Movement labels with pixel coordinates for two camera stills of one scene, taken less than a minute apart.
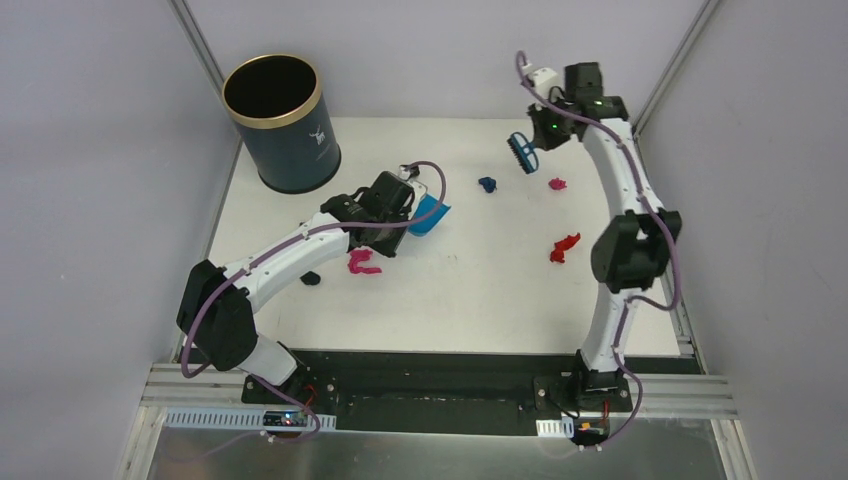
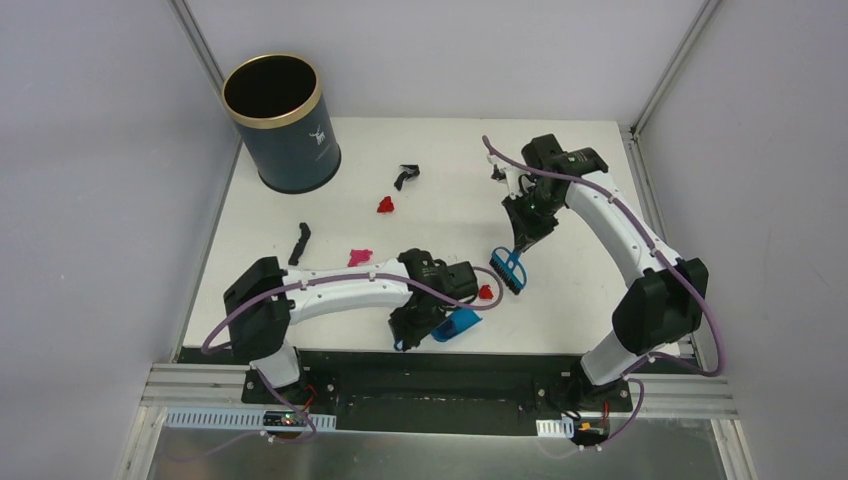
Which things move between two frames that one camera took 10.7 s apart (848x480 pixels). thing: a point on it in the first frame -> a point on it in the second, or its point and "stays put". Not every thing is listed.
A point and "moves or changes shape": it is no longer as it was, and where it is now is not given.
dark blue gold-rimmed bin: x=278 y=103 stays put
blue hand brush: x=525 y=152 moves or changes shape
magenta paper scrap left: x=360 y=255 stays put
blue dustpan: x=426 y=225 -> x=454 y=324
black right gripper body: x=554 y=125 -> x=534 y=213
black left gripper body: x=403 y=216 -> x=411 y=321
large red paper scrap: x=560 y=246 -> x=485 y=292
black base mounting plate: x=457 y=392 stays put
